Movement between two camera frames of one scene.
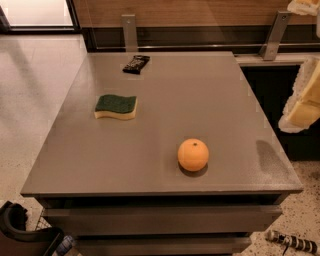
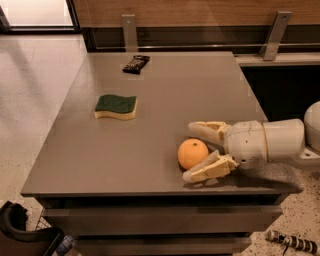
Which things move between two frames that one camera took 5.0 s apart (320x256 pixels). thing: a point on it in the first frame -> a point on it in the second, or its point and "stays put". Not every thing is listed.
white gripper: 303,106 -> 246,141
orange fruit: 193,154 stays put
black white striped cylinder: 292,241 stays put
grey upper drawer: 167,219 stays put
